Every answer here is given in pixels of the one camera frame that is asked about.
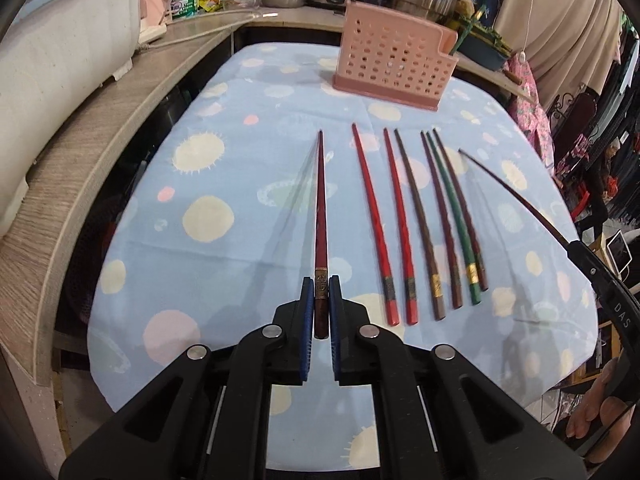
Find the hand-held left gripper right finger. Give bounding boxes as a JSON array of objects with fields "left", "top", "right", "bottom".
[{"left": 327, "top": 277, "right": 588, "bottom": 480}]

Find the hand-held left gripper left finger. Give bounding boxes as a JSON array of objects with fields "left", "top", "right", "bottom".
[{"left": 59, "top": 277, "right": 317, "bottom": 480}]

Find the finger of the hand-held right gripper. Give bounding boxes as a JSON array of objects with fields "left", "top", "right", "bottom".
[{"left": 566, "top": 240, "right": 609, "bottom": 284}]

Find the dark thin chopstick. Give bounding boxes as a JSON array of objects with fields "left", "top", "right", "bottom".
[{"left": 458, "top": 148, "right": 573, "bottom": 251}]

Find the dark red gold-band chopstick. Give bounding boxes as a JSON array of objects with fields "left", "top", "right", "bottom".
[{"left": 313, "top": 130, "right": 331, "bottom": 339}]

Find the brown gold-band chopstick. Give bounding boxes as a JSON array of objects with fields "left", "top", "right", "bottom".
[{"left": 394, "top": 129, "right": 448, "bottom": 322}]

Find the green chopstick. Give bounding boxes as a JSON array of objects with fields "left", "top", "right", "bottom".
[{"left": 426, "top": 131, "right": 482, "bottom": 307}]

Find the maroon chopstick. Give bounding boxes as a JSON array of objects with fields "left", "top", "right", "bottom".
[{"left": 420, "top": 131, "right": 464, "bottom": 310}]

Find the pink perforated utensil basket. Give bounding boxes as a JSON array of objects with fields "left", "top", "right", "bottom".
[{"left": 332, "top": 1, "right": 460, "bottom": 112}]

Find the person's right hand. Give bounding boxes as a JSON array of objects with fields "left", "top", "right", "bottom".
[{"left": 565, "top": 359, "right": 626, "bottom": 465}]

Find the row of hanging clothes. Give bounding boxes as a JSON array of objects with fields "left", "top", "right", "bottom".
[{"left": 550, "top": 10, "right": 640, "bottom": 241}]

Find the pink floral garment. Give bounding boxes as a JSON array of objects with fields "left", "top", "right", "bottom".
[{"left": 504, "top": 52, "right": 555, "bottom": 173}]

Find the blue dotted tablecloth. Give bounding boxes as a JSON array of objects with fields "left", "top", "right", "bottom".
[{"left": 87, "top": 42, "right": 601, "bottom": 480}]

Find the blue plastic basin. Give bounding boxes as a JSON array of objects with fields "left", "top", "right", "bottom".
[{"left": 457, "top": 35, "right": 512, "bottom": 72}]

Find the beige curtain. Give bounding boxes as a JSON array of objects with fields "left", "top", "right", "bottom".
[{"left": 492, "top": 0, "right": 626, "bottom": 111}]

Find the wood grain counter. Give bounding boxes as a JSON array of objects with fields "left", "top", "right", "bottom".
[{"left": 0, "top": 7, "right": 533, "bottom": 401}]

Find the white power strip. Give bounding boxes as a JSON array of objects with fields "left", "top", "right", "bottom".
[{"left": 138, "top": 21, "right": 173, "bottom": 47}]

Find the white plastic tub blue rim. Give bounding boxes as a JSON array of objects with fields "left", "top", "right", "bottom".
[{"left": 0, "top": 0, "right": 151, "bottom": 231}]

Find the white cord switch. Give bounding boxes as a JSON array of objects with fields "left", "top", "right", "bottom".
[{"left": 517, "top": 0, "right": 540, "bottom": 62}]

